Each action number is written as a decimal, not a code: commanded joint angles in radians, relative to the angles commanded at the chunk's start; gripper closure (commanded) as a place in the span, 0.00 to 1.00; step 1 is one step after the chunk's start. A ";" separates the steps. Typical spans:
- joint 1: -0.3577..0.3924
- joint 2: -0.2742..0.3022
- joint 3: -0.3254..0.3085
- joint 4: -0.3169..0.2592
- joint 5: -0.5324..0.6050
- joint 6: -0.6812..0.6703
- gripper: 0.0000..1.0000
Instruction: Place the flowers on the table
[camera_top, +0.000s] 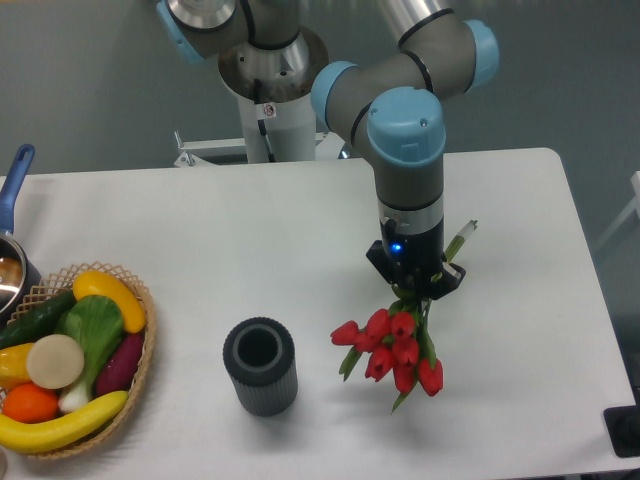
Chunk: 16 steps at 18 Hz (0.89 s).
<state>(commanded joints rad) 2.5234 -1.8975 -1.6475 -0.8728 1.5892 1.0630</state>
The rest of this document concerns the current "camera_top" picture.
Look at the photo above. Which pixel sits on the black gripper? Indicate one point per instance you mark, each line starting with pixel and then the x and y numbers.
pixel 404 259

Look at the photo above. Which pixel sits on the yellow bell pepper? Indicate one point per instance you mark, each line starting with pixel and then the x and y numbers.
pixel 13 369

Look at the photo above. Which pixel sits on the green cucumber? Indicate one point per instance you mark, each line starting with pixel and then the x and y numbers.
pixel 38 322

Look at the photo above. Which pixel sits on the red tulip bouquet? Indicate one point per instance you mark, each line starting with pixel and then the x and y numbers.
pixel 397 338

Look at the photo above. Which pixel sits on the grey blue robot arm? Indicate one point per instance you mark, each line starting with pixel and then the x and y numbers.
pixel 390 113

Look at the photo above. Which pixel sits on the orange fruit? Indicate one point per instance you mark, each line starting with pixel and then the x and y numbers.
pixel 30 403

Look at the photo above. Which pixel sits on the purple sweet potato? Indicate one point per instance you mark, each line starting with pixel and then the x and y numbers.
pixel 119 371

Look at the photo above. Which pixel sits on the woven wicker basket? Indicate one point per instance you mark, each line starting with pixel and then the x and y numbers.
pixel 62 281

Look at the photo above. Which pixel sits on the blue handled saucepan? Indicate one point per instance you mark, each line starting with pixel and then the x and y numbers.
pixel 18 274

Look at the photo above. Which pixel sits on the dark grey ribbed vase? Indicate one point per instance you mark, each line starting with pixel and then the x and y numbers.
pixel 260 359

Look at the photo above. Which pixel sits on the green bok choy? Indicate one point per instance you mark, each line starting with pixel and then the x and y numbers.
pixel 96 324

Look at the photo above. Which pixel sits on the beige round slice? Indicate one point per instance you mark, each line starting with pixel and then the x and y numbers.
pixel 55 361

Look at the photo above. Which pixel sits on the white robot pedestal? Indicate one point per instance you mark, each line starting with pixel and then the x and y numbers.
pixel 273 93

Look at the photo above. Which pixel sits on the black device at edge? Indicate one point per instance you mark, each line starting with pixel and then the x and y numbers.
pixel 623 428

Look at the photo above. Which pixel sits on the yellow banana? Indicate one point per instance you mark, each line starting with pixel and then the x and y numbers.
pixel 59 433

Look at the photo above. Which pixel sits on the white frame at right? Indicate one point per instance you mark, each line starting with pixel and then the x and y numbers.
pixel 623 221

